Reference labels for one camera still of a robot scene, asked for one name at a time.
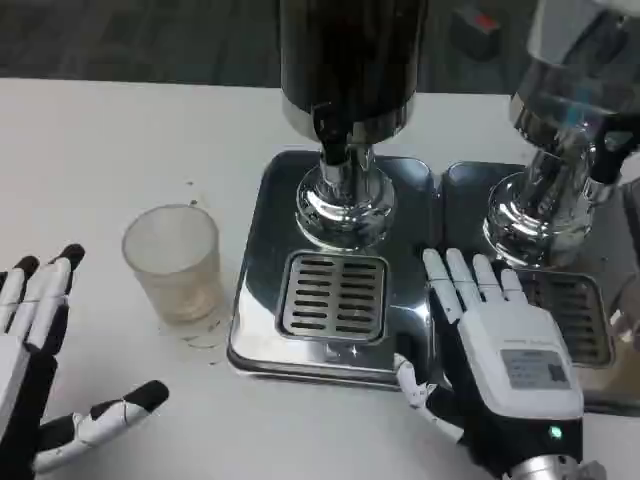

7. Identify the slotted steel drip grid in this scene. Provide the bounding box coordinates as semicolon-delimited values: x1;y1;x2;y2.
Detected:
275;250;391;342
517;272;615;367

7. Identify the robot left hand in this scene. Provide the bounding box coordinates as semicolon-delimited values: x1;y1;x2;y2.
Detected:
0;243;170;480

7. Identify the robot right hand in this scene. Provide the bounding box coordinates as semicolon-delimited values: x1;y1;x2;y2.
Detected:
393;247;586;472

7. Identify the drink dispenser with dark liquid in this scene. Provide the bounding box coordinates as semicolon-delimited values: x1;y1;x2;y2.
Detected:
277;0;431;253

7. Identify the clear ribbed glass cup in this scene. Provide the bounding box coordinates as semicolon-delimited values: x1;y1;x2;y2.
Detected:
121;203;233;351

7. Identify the black device with red button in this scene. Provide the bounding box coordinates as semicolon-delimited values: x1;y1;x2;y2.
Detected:
448;6;503;62

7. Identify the steel drip tray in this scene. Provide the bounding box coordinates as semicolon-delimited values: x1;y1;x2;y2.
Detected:
438;160;640;407
225;149;442;391

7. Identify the drink dispenser with clear tank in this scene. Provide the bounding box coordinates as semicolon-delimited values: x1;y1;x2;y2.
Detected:
481;0;640;268

